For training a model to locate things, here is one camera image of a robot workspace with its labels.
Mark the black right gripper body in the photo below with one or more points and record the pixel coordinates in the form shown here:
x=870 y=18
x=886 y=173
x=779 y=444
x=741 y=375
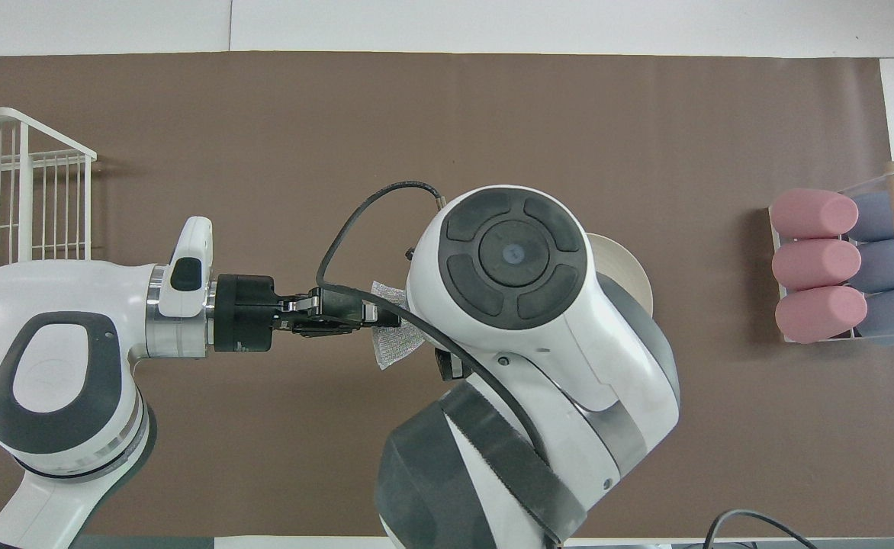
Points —
x=451 y=366

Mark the pink plastic cup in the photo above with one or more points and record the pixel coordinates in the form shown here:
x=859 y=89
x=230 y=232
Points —
x=813 y=213
x=821 y=314
x=817 y=264

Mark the brown table mat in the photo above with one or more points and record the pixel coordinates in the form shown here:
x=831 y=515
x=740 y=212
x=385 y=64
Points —
x=264 y=114

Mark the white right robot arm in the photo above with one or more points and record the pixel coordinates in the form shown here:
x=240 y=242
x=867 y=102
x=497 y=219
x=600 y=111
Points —
x=554 y=381

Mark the clear plastic bag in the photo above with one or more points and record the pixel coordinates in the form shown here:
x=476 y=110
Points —
x=397 y=347

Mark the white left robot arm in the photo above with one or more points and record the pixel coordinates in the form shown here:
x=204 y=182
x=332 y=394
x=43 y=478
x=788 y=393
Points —
x=50 y=320

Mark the cream round plate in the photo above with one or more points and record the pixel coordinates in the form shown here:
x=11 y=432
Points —
x=626 y=274

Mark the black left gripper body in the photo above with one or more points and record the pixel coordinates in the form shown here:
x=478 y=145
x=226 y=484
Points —
x=245 y=313

